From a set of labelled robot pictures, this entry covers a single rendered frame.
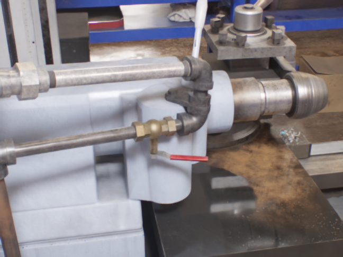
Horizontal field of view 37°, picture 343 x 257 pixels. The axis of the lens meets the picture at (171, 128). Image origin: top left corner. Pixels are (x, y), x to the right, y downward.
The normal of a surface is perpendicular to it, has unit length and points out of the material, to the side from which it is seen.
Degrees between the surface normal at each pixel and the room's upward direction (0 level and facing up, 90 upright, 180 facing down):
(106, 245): 90
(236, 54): 90
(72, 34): 0
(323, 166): 0
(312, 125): 0
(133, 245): 90
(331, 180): 90
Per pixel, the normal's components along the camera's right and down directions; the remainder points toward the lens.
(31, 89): 0.46, 0.58
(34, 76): 0.47, -0.15
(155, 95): 0.00, -0.88
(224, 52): 0.14, 0.48
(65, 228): 0.15, 0.00
